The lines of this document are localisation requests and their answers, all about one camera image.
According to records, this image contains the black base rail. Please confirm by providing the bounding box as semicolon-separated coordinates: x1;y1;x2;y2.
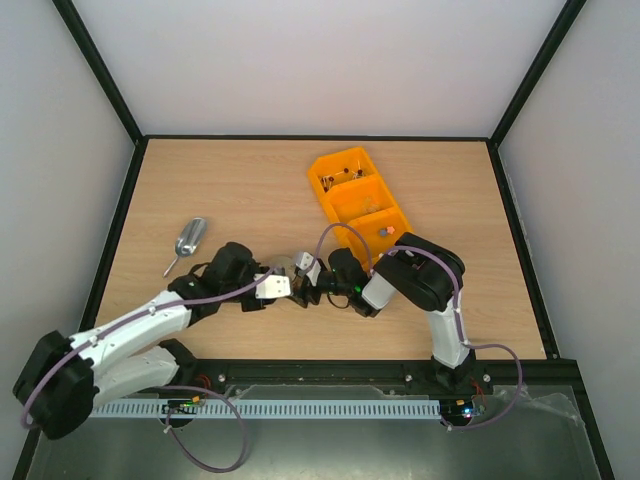
99;355;581;396

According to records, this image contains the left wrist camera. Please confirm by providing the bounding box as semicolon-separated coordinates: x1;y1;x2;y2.
254;274;291;300

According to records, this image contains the grey slotted cable duct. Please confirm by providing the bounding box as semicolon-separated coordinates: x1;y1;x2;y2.
91;398;441;420

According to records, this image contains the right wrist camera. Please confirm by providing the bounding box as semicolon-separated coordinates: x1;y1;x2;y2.
293;251;322;286

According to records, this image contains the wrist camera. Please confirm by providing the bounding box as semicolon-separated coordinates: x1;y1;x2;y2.
293;251;322;286
254;274;291;300

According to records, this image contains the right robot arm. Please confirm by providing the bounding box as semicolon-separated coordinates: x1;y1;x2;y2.
291;232;475;392

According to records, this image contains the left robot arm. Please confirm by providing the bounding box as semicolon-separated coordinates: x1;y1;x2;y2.
13;242;290;440

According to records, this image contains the metal scoop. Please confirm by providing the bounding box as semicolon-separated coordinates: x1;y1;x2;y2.
162;217;208;278

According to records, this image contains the yellow star candy bin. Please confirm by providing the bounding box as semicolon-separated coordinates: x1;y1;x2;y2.
336;207;413;267

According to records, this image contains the yellow lollipop bin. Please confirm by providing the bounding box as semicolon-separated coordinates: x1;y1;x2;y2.
307;146;378;196

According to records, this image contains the gold jar lid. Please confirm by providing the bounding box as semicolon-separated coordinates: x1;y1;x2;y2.
269;255;296;282

